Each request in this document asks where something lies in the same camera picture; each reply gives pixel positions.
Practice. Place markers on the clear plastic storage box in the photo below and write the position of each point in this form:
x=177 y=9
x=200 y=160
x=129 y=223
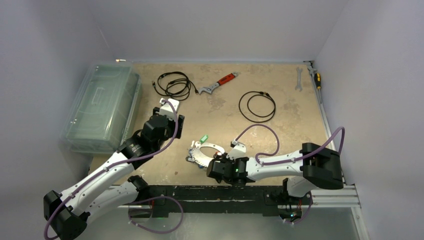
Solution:
x=102 y=112

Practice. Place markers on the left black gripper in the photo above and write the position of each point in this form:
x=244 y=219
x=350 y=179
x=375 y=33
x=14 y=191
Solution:
x=173 y=124

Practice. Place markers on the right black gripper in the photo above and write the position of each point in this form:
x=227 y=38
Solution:
x=211 y=167

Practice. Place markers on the green key tag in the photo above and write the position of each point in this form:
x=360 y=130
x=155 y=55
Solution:
x=204 y=138

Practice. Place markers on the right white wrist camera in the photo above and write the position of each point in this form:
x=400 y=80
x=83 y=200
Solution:
x=238 y=150

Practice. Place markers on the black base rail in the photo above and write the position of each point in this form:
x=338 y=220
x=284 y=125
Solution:
x=269 y=201

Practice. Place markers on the aluminium frame rail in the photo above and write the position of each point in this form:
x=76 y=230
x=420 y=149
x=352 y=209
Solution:
x=346 y=197

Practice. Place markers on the large metal key ring plate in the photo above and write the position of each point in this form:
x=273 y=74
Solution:
x=195 y=154

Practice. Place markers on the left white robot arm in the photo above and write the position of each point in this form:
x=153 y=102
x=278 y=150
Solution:
x=69 y=212

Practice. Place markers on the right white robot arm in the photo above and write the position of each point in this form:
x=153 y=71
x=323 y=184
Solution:
x=311 y=167

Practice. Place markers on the silver open-end wrench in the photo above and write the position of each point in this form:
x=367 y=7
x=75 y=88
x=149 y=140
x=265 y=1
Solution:
x=298 y=86

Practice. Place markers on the yellow black screwdriver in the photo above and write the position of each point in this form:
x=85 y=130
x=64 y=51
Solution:
x=316 y=78

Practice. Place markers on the red handled adjustable wrench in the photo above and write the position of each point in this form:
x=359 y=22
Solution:
x=210 y=89

